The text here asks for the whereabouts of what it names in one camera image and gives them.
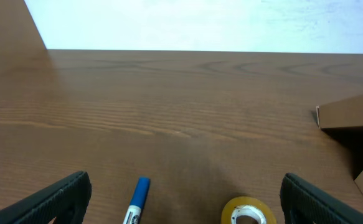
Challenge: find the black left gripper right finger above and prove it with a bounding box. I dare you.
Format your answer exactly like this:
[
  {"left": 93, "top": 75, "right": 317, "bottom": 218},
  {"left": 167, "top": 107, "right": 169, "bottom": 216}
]
[{"left": 280, "top": 173, "right": 363, "bottom": 224}]

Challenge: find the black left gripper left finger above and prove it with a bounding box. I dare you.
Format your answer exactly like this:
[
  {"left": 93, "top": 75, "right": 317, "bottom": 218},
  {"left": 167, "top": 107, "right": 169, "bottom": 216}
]
[{"left": 0, "top": 171, "right": 92, "bottom": 224}]

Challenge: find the blue capped white marker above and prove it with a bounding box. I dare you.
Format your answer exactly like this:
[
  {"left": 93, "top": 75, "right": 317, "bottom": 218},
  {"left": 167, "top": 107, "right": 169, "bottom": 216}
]
[{"left": 123, "top": 177, "right": 151, "bottom": 224}]

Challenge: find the yellow tape roll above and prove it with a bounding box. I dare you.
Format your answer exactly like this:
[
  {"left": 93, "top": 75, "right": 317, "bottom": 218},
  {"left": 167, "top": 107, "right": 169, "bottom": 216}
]
[{"left": 220, "top": 196, "right": 277, "bottom": 224}]

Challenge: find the cardboard box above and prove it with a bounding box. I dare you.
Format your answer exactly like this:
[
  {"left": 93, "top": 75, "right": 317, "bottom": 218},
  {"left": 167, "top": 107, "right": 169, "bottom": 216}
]
[{"left": 316, "top": 94, "right": 363, "bottom": 194}]

